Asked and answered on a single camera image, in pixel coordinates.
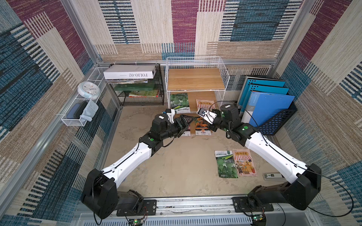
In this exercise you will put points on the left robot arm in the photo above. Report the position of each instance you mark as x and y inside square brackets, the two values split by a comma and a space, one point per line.
[100, 193]

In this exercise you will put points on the orange flower seed packet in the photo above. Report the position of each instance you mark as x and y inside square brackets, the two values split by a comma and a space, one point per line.
[201, 127]

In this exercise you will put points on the dark blue case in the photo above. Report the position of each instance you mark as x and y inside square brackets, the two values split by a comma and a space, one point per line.
[77, 110]

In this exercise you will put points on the white folio box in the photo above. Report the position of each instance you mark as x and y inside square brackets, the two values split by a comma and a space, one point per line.
[117, 72]

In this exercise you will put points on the teal folder back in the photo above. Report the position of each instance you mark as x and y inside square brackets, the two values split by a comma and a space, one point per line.
[262, 81]

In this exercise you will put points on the white wire wall basket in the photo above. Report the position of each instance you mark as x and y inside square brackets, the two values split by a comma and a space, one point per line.
[97, 77]

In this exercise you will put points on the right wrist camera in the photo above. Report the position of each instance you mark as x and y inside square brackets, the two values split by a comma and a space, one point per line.
[207, 115]

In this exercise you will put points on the white wire shelf rack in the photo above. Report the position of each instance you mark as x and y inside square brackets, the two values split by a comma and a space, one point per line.
[204, 78]

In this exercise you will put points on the green seed bag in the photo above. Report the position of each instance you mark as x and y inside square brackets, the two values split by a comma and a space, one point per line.
[226, 165]
[180, 103]

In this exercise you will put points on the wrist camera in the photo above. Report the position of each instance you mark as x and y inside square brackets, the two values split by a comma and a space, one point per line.
[170, 114]
[207, 115]

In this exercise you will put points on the blue folder front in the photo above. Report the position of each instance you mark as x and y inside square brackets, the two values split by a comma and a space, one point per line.
[263, 106]

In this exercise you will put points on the purple flower seed packet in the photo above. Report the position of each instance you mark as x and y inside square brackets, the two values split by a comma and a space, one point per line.
[187, 133]

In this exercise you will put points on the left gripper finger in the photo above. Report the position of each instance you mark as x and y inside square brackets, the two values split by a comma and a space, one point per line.
[191, 128]
[188, 119]

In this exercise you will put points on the light blue cloth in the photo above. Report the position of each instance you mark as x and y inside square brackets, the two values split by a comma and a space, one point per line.
[90, 110]

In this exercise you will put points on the white round clock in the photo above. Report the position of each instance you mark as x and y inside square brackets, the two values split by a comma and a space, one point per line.
[88, 90]

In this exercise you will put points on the red green book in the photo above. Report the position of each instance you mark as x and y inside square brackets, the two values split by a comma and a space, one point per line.
[144, 94]

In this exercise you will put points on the green book in tray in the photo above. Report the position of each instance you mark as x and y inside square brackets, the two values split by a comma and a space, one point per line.
[134, 87]

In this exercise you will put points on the teal folder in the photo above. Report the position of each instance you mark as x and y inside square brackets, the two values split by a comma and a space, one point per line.
[262, 81]
[246, 93]

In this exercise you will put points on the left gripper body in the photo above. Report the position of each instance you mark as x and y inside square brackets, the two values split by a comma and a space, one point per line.
[176, 129]

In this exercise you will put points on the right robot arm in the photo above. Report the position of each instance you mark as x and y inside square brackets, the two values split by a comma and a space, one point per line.
[303, 182]

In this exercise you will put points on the black file holder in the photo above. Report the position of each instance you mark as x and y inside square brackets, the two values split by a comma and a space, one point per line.
[274, 124]

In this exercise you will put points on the teal folder middle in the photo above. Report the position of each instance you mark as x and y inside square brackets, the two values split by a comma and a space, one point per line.
[246, 93]

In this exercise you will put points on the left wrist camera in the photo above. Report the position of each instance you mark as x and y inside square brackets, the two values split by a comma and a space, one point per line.
[170, 114]

